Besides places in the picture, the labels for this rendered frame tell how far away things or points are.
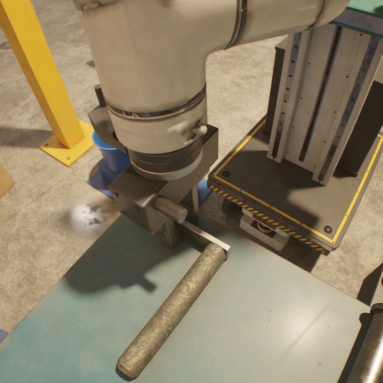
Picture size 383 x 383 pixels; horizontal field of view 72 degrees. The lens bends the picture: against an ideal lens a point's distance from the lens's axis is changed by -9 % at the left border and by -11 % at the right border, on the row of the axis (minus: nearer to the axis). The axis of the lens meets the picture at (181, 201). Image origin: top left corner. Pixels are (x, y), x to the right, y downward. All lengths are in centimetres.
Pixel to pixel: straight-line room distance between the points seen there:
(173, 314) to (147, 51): 27
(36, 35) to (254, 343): 187
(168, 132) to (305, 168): 137
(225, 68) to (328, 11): 270
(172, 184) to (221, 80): 250
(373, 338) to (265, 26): 33
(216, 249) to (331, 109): 103
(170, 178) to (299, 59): 101
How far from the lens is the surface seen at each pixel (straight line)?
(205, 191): 179
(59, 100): 212
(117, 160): 171
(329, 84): 128
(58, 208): 199
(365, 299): 52
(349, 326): 42
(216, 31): 21
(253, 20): 23
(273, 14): 24
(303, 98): 135
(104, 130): 30
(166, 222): 35
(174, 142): 24
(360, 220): 191
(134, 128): 24
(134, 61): 20
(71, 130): 226
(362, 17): 90
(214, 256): 38
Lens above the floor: 143
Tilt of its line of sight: 54 degrees down
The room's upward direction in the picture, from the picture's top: 8 degrees counter-clockwise
